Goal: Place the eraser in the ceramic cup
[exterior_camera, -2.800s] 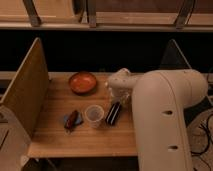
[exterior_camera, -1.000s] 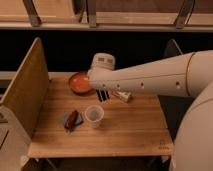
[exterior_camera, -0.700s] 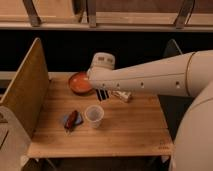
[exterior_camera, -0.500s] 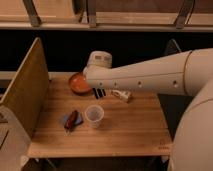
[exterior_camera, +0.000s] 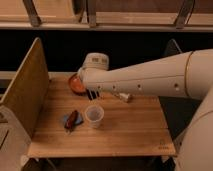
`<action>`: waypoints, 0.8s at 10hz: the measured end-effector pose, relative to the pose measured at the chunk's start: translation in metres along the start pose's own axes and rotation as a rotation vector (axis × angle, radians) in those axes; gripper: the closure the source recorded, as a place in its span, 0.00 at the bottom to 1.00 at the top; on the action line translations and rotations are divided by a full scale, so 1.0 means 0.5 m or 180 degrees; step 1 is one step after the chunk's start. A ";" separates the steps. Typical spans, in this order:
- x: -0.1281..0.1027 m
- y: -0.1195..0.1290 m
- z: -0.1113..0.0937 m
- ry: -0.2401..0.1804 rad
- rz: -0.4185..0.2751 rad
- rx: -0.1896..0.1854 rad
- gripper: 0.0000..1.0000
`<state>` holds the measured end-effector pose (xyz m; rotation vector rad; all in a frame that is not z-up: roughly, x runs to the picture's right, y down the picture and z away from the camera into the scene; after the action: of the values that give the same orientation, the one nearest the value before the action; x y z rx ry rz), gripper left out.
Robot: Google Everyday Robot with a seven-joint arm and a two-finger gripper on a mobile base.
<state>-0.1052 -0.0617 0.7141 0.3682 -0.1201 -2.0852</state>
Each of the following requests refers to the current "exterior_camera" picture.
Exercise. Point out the wooden upper shelf frame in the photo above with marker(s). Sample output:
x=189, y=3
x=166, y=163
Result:
x=108, y=15

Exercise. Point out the dark side panel right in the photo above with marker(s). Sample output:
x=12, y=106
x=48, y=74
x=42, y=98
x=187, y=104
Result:
x=172, y=48

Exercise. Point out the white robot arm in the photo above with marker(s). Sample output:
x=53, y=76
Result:
x=188, y=75

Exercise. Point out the red pocket knife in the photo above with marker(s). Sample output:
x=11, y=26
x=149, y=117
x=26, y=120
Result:
x=71, y=120

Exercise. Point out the wooden side panel left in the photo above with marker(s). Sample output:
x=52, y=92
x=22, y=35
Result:
x=25, y=94

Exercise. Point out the small blue cloth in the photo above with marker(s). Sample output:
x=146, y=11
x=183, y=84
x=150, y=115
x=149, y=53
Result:
x=78, y=121

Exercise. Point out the orange ceramic bowl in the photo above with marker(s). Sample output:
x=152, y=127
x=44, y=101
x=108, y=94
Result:
x=75, y=85

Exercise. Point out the small pale table object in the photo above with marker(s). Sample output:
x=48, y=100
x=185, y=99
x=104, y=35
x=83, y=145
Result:
x=124, y=97

